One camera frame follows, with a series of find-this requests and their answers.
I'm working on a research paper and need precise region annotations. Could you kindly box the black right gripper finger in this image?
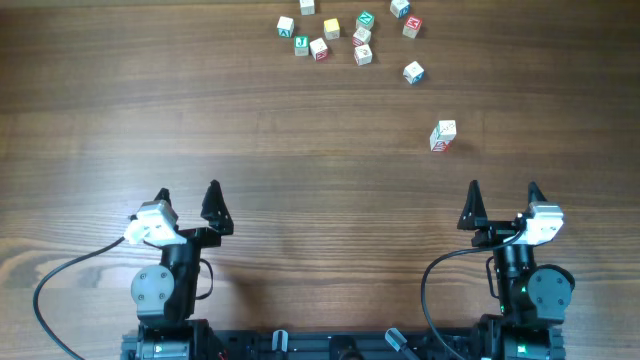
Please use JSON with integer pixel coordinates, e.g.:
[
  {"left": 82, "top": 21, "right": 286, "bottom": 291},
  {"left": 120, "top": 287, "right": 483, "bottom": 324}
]
[
  {"left": 527, "top": 181, "right": 547, "bottom": 204},
  {"left": 457, "top": 180, "right": 488, "bottom": 231}
]

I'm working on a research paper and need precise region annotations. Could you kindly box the red I wooden block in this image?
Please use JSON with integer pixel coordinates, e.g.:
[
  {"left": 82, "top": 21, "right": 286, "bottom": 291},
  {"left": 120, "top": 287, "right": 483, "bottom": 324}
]
[{"left": 436, "top": 120, "right": 457, "bottom": 141}]

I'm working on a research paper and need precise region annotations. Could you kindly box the red A wooden block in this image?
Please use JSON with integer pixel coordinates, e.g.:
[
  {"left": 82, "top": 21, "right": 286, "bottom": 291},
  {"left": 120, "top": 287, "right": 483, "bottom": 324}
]
[{"left": 429, "top": 128, "right": 455, "bottom": 152}]

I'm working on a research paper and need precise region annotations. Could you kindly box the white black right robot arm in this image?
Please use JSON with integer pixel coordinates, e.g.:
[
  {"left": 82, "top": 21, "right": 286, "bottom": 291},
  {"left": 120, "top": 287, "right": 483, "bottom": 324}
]
[{"left": 457, "top": 180, "right": 575, "bottom": 359}]

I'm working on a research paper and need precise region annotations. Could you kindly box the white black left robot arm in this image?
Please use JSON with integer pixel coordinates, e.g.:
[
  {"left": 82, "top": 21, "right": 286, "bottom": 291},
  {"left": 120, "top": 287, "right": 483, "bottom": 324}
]
[{"left": 121, "top": 180, "right": 234, "bottom": 360}]

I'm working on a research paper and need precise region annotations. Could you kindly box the wooden block blue side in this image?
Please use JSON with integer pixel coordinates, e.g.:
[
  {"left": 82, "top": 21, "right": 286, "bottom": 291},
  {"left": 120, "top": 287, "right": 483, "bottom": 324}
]
[{"left": 403, "top": 61, "right": 425, "bottom": 84}]

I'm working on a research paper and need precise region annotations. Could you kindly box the green J wooden block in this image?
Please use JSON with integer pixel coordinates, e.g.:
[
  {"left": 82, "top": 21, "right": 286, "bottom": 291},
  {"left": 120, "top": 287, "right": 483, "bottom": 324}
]
[{"left": 294, "top": 36, "right": 310, "bottom": 57}]

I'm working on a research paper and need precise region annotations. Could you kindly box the wooden block red side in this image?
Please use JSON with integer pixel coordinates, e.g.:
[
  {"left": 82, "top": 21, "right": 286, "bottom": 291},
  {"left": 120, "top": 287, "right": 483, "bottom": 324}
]
[{"left": 309, "top": 38, "right": 329, "bottom": 61}]

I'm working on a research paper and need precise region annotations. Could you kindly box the wooden block red drawing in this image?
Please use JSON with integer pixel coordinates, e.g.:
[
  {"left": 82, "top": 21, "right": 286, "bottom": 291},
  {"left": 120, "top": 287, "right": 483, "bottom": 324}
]
[{"left": 354, "top": 44, "right": 373, "bottom": 66}]

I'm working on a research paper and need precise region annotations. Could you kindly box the wooden block green side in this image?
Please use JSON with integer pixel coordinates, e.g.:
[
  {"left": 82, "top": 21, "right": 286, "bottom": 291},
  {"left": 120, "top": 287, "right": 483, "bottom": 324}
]
[{"left": 276, "top": 16, "right": 295, "bottom": 38}]

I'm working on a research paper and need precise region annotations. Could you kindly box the red M wooden block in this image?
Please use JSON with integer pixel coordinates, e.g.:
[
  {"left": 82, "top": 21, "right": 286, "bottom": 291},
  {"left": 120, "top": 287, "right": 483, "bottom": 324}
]
[{"left": 402, "top": 15, "right": 423, "bottom": 39}]

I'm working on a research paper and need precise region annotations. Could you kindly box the wooden block red pattern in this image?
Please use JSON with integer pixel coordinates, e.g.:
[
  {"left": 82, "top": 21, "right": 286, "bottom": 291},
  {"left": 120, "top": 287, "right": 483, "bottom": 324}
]
[{"left": 352, "top": 27, "right": 372, "bottom": 47}]

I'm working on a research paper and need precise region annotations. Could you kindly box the yellow wooden block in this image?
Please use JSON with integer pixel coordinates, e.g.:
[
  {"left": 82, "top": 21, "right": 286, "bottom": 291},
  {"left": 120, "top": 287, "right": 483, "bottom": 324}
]
[{"left": 323, "top": 18, "right": 340, "bottom": 40}]

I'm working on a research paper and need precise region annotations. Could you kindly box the wooden block blue top right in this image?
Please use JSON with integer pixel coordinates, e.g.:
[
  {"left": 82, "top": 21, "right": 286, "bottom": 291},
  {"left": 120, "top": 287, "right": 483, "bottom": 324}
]
[{"left": 390, "top": 0, "right": 410, "bottom": 19}]

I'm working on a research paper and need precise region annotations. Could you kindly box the green N wooden block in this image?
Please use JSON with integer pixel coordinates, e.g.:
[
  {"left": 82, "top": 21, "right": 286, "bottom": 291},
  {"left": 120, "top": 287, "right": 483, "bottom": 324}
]
[{"left": 356, "top": 11, "right": 375, "bottom": 30}]

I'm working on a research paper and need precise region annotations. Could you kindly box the plain wooden block top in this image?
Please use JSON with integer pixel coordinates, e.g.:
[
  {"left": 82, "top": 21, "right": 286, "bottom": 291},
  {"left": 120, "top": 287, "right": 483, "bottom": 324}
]
[{"left": 299, "top": 0, "right": 315, "bottom": 16}]

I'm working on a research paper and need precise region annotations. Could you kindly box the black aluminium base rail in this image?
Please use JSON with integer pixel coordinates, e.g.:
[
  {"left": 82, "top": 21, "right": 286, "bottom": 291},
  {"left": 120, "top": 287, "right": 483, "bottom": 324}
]
[{"left": 119, "top": 327, "right": 566, "bottom": 360}]

